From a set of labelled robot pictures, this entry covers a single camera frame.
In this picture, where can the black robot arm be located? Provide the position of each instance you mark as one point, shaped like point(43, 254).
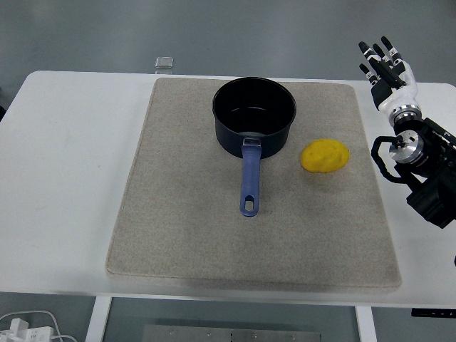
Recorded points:
point(431, 192)

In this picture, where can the white power adapter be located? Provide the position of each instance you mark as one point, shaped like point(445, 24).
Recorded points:
point(25, 333)

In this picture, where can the black table control panel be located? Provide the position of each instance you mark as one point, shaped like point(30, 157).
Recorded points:
point(432, 313)

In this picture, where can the beige fabric mat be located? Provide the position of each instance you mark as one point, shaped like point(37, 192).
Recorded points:
point(199, 228)

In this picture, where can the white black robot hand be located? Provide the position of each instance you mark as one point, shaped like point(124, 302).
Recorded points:
point(400, 94)

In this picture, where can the white table leg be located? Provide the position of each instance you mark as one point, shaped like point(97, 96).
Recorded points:
point(366, 326)
point(97, 320)

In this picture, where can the grey metal plate with screws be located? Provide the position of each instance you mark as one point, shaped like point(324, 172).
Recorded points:
point(231, 335)

